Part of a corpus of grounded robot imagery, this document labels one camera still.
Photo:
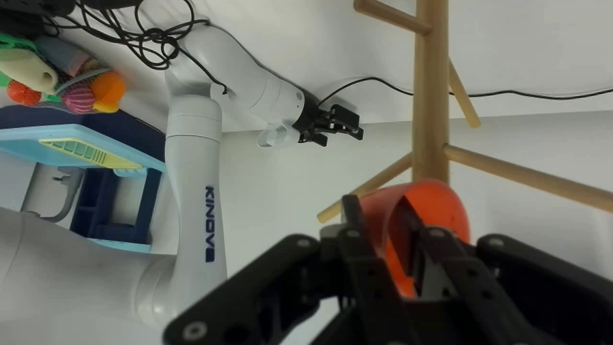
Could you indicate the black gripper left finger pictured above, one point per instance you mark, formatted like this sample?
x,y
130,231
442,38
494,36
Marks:
x,y
370,270

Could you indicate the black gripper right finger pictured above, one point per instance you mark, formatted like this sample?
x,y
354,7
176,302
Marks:
x,y
441,262

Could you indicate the orange cup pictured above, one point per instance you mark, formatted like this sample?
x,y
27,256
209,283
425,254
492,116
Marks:
x,y
441,204

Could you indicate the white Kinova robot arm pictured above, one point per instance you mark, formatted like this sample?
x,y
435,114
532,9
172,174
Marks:
x,y
191,179

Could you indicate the wooden cup stand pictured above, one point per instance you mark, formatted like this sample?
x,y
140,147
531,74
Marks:
x,y
429,97

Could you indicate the blue toy shelf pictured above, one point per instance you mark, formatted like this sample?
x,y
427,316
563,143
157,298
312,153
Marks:
x,y
96,155

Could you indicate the orange toy ball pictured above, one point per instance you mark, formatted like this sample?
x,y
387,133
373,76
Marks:
x,y
107,89

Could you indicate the pink striped toy ball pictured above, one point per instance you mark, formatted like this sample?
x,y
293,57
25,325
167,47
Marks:
x,y
78,99

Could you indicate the small orange toy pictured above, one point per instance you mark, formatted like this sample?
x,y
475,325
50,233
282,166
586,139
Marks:
x,y
23,95

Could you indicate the beige toy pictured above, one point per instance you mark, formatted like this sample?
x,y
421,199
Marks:
x,y
29,70

